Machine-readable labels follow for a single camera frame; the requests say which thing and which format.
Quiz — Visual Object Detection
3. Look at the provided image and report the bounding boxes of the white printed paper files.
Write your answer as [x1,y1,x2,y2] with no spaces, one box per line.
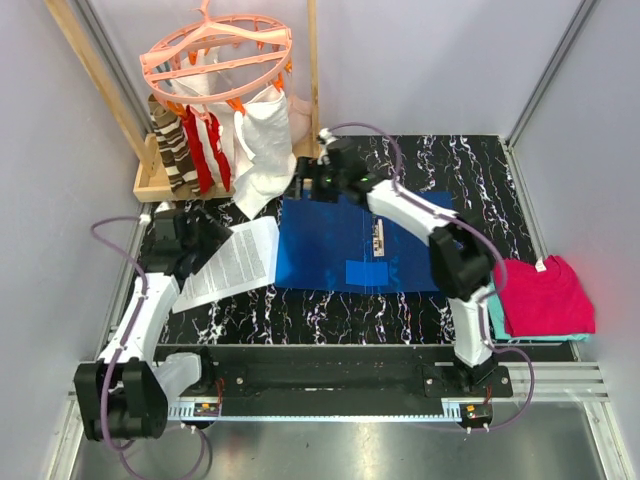
[172,216,279,313]

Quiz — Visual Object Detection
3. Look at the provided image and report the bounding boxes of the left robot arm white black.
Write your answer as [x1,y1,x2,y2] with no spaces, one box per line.
[73,208,233,452]

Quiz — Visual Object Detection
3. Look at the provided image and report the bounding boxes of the blue plastic folder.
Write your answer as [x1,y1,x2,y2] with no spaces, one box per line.
[275,197,438,295]

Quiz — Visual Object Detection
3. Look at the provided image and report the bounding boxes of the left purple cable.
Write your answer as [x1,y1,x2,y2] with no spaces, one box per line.
[90,213,214,479]

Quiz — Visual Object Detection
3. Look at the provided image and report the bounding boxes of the red white striped sock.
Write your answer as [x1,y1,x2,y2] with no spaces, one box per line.
[183,107,231,194]

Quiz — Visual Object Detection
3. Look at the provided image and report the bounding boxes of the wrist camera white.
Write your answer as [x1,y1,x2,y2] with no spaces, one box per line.
[317,128,338,149]
[138,201,176,226]

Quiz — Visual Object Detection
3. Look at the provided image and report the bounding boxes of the pink round clip hanger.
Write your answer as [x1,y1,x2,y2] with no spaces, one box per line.
[139,1,293,118]

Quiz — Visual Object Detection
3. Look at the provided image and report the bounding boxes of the teal folded garment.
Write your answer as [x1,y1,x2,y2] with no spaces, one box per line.
[487,296,591,343]

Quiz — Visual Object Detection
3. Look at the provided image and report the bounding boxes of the wooden rack frame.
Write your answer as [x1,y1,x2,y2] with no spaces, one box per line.
[44,0,329,203]

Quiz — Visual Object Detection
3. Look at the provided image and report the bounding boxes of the black marble pattern mat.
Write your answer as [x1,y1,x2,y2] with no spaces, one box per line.
[160,135,536,345]

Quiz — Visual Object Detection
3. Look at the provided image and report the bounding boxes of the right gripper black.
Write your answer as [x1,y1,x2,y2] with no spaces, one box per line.
[283,157,346,205]

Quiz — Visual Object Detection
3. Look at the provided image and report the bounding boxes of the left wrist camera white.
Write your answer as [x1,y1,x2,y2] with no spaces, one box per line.
[138,201,176,226]

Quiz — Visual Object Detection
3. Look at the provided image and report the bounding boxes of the pale pink hanging cloth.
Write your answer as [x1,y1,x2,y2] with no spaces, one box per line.
[288,95,312,145]

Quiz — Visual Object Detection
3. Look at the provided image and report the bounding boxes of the purple cable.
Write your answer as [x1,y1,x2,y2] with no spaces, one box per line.
[90,213,214,479]
[317,121,534,432]

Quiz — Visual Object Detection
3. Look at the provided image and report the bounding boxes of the white cloth behind hanger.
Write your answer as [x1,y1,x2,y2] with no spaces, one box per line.
[171,47,219,97]

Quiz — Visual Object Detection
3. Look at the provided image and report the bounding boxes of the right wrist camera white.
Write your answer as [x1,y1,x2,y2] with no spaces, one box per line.
[317,128,338,149]

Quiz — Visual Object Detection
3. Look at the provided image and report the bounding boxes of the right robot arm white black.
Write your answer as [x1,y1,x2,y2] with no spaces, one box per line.
[290,137,497,397]

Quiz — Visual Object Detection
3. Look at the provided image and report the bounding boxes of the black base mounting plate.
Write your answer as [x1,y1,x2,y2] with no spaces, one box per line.
[158,360,513,401]

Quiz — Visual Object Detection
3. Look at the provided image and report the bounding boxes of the white hanging towel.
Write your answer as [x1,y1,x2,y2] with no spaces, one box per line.
[233,86,296,219]

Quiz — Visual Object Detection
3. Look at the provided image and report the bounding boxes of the brown striped sock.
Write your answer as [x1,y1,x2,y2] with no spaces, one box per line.
[147,94,201,195]

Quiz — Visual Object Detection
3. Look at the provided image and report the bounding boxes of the pink folded t-shirt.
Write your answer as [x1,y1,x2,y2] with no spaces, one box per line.
[496,255,596,337]

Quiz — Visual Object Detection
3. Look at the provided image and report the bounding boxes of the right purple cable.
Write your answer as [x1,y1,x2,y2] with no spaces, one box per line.
[317,121,534,432]

